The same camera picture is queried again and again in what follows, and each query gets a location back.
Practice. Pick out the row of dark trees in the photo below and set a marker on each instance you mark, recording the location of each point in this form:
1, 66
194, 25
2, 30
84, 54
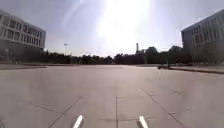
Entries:
100, 59

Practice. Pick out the grey stone slab plaza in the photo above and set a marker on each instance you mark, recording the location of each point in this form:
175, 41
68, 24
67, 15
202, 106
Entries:
113, 86

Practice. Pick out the distant slim tower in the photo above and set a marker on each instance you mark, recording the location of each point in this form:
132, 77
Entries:
137, 47

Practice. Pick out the tall lamp pole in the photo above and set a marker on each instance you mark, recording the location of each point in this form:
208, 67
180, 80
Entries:
65, 49

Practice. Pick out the dark scooter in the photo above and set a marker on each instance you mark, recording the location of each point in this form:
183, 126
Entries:
164, 66

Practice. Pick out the robot's own part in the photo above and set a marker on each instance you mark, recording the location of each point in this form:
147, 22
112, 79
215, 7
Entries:
78, 122
143, 122

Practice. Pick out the raised grass bed with kerb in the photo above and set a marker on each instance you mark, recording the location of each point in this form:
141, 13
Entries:
200, 69

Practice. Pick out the low raised bed with kerb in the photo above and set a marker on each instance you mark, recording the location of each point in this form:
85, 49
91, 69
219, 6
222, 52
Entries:
16, 66

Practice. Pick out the pale building with window rows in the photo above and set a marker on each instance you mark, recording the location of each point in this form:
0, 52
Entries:
20, 33

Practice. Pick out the large curved grey building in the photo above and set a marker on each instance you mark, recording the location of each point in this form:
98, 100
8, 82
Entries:
206, 35

